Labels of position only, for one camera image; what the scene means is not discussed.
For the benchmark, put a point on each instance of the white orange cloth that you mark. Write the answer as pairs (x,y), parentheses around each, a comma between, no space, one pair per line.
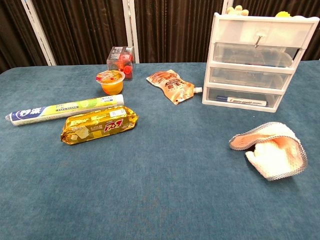
(275,152)

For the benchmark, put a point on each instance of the blue carpeted table top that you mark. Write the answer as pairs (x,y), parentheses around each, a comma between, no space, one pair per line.
(160,175)

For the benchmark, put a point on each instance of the clear box with red parts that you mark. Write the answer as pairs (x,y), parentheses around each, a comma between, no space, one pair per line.
(121,62)

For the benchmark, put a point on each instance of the thin brown metal tool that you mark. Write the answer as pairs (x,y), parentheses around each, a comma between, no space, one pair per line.
(258,41)

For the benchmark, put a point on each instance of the brown spout drink pouch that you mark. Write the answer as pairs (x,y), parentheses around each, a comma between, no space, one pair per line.
(172,86)

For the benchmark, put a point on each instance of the gold biscuit package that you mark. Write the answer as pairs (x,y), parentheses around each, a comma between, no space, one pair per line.
(100,123)

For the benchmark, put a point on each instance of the orange jelly cup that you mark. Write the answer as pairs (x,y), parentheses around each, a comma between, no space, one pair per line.
(111,83)

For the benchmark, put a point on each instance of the blue and white marker pen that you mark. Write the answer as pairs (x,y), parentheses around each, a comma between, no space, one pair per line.
(243,100)

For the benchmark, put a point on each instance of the clear plastic drawer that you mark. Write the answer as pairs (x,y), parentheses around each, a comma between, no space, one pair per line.
(240,77)
(272,100)
(232,53)

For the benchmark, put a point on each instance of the dark brown curtain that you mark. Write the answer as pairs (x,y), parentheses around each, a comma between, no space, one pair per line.
(175,30)

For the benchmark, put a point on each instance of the white green cling film roll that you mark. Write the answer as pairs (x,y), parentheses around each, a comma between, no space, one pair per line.
(62,108)

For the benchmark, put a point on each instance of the frosted white drawer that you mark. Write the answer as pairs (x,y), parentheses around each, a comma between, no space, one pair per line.
(237,30)

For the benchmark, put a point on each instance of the beige plush toy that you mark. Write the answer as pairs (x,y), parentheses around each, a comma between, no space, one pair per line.
(236,10)

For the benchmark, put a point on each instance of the yellow toy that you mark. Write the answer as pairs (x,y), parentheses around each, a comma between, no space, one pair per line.
(283,14)

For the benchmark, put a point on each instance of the white plastic drawer cabinet frame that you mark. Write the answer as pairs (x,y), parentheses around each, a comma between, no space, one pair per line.
(212,65)

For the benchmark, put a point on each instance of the white metal frame post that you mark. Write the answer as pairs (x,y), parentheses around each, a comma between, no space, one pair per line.
(227,6)
(130,27)
(37,30)

